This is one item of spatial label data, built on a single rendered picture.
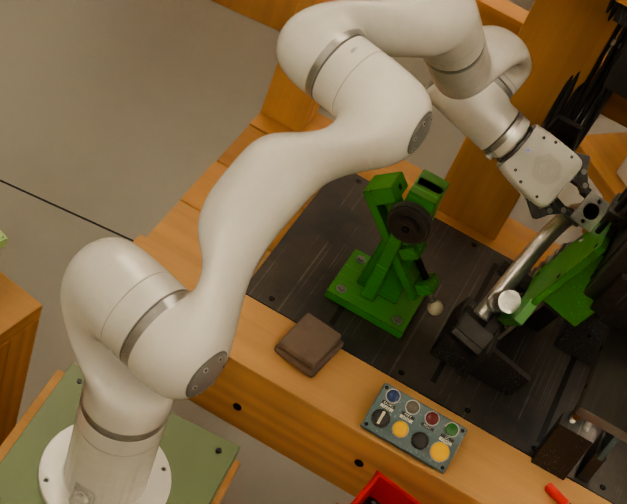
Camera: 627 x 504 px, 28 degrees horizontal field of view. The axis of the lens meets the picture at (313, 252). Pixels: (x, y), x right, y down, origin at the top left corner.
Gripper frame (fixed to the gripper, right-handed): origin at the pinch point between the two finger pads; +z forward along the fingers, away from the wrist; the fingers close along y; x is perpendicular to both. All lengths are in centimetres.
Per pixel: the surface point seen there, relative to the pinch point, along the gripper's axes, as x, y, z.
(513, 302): 0.5, -18.6, 1.7
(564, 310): -2.9, -14.4, 7.8
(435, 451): -5.6, -44.4, 6.3
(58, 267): 133, -79, -56
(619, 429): -20.6, -23.8, 19.9
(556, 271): -2.3, -10.7, 2.8
